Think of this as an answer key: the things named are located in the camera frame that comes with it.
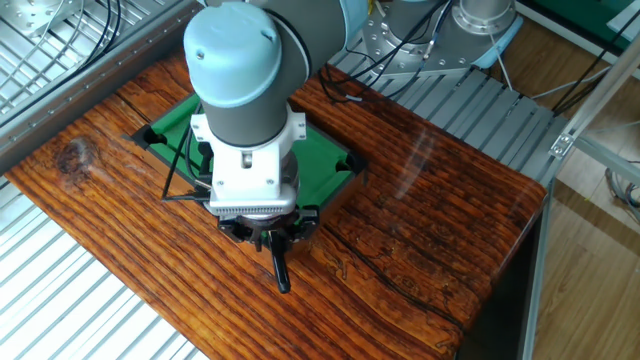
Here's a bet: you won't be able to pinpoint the silver wire mesh grid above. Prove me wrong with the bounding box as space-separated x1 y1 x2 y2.
0 0 169 116

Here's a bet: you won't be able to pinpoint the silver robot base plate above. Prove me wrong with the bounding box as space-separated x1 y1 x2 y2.
362 0 524 79

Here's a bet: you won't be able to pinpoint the silver metal mount plate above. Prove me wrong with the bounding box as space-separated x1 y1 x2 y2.
0 0 84 39

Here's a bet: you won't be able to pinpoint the white cable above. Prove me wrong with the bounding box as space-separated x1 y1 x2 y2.
487 29 614 101

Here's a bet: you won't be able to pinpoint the grey table frame leg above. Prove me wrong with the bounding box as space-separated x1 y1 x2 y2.
519 179 556 360

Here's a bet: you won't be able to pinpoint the wooden pool cue black butt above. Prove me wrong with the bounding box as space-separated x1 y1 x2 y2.
268 229 292 295

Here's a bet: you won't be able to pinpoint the mini green felt pool table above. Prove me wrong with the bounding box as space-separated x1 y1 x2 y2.
118 92 370 269

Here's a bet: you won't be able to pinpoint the aluminium frame cross beam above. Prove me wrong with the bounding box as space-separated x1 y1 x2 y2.
574 134 640 186

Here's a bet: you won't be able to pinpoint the black cables beside frame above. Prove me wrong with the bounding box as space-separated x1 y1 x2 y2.
552 9 640 117

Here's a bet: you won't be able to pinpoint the green board white edge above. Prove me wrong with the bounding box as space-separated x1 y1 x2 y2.
517 0 640 54

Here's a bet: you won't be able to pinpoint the grey coiled cable bundle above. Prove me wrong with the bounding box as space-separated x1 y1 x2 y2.
603 167 640 224

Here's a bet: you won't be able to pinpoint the wood grain board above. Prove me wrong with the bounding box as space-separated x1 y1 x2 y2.
4 49 549 360

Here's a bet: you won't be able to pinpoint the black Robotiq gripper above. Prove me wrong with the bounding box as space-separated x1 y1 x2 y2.
218 206 321 253

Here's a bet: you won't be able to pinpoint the black cables over mesh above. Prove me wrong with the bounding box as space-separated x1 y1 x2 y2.
74 0 124 71

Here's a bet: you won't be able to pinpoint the aluminium frame post with bracket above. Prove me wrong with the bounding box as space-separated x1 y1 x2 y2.
548 29 640 161

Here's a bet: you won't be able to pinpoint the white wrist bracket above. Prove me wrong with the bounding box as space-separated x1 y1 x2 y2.
189 102 309 221

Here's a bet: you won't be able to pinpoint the grey aluminium rail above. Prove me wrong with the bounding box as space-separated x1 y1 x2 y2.
0 0 204 174

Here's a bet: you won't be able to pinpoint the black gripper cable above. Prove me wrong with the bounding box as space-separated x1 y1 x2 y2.
161 102 217 204

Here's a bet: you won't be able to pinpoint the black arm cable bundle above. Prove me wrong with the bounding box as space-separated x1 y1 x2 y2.
317 0 454 104

